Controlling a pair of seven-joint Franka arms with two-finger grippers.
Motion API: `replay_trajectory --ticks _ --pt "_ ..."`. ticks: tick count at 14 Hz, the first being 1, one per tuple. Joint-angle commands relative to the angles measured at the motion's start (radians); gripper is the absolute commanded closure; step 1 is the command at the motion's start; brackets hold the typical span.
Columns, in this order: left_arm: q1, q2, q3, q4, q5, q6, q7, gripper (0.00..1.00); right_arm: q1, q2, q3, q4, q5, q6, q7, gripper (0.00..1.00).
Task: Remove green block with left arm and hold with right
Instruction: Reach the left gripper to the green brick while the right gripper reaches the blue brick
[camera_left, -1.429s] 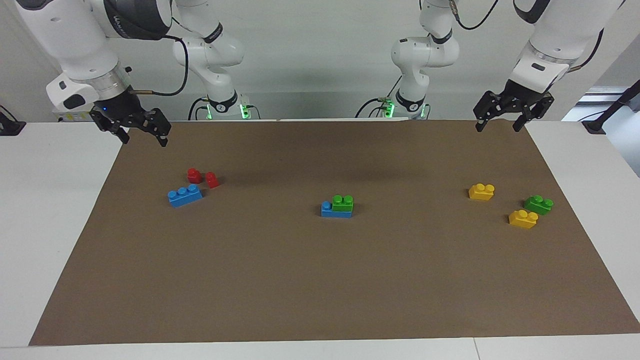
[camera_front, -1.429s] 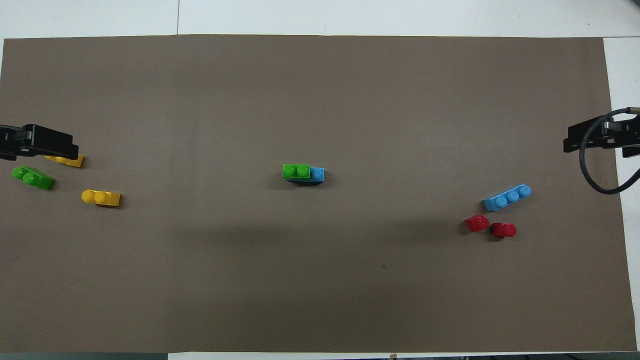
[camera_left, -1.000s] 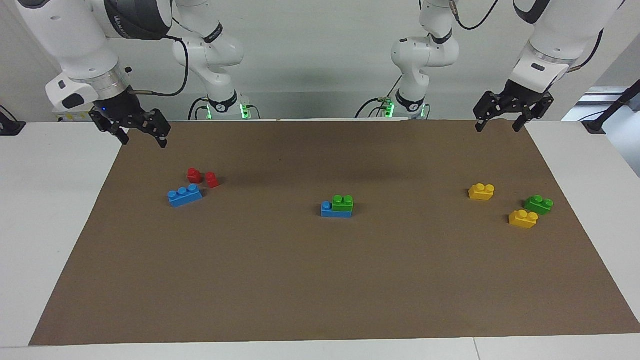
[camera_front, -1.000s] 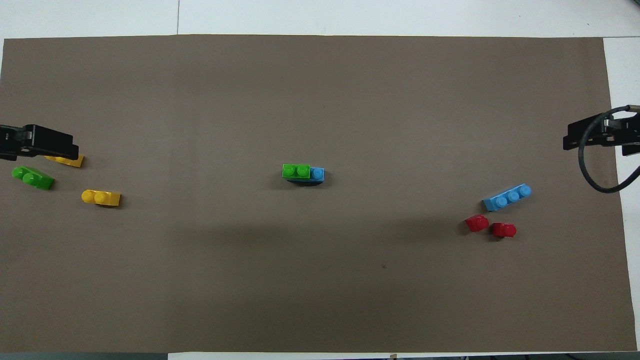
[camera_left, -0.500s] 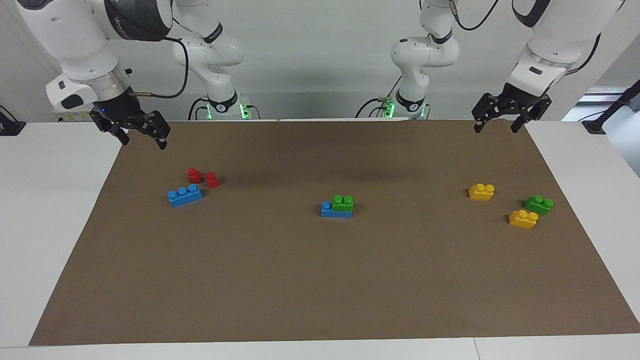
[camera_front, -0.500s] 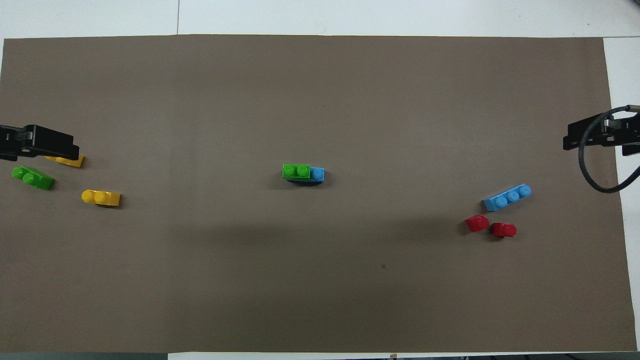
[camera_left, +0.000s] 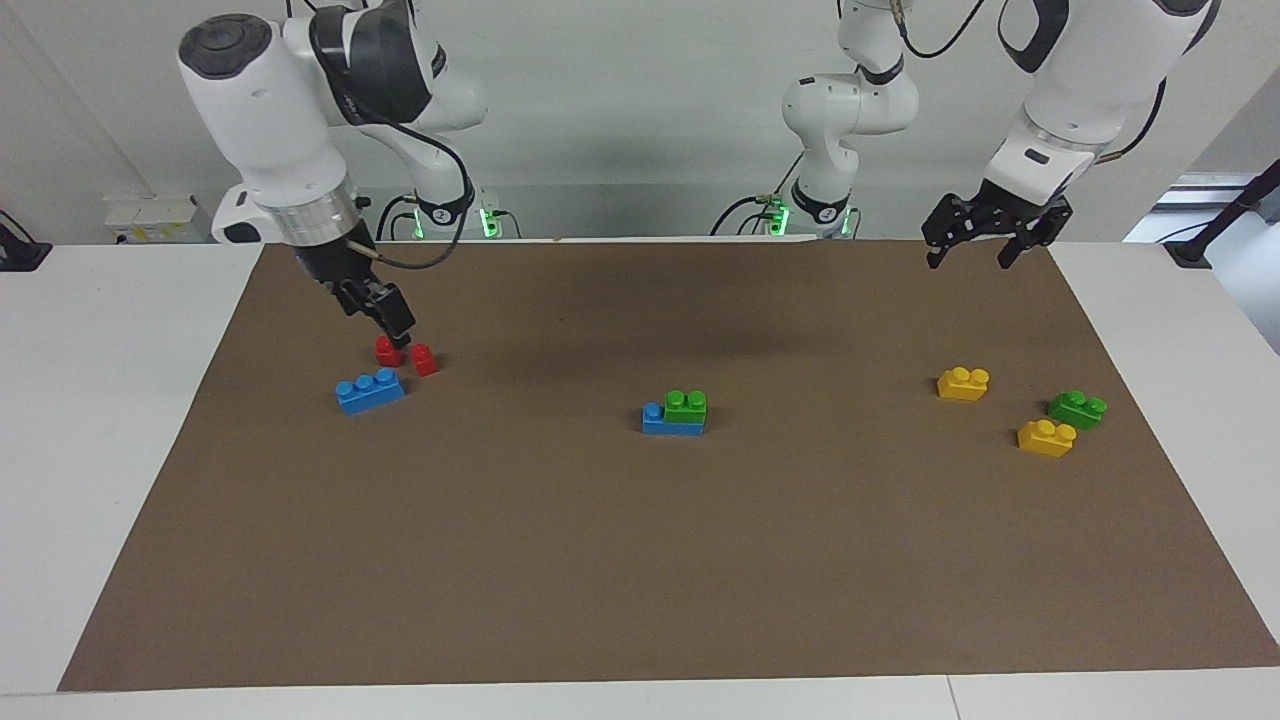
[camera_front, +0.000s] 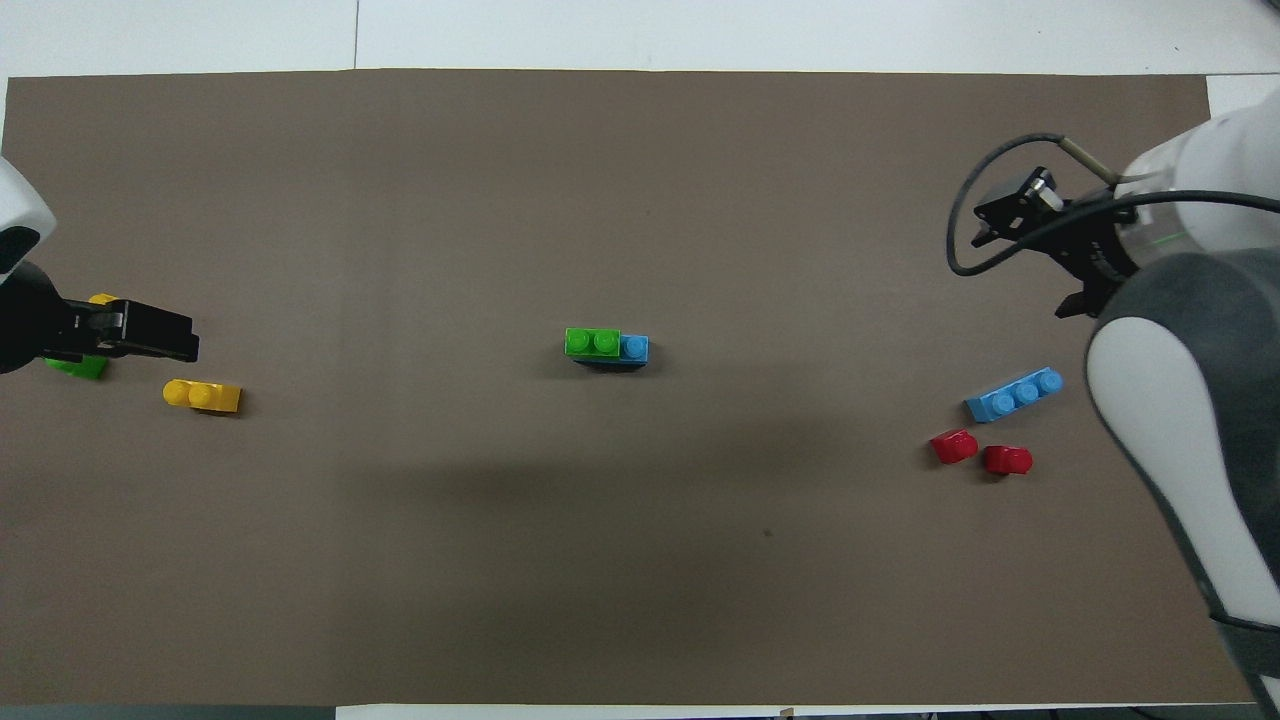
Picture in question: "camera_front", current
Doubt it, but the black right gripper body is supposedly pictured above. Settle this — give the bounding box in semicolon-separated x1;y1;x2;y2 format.
972;168;1141;321

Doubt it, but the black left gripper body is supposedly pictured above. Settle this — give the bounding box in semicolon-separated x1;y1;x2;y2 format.
45;298;200;364

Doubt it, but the blue block with two studs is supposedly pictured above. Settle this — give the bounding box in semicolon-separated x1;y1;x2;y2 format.
575;335;650;372

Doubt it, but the blue three-stud block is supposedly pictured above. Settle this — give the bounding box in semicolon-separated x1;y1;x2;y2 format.
964;368;1064;424

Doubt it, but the brown table mat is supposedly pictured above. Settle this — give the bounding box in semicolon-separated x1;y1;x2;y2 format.
0;68;1246;709

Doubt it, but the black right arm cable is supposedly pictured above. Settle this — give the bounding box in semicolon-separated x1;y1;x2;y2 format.
945;133;1280;277

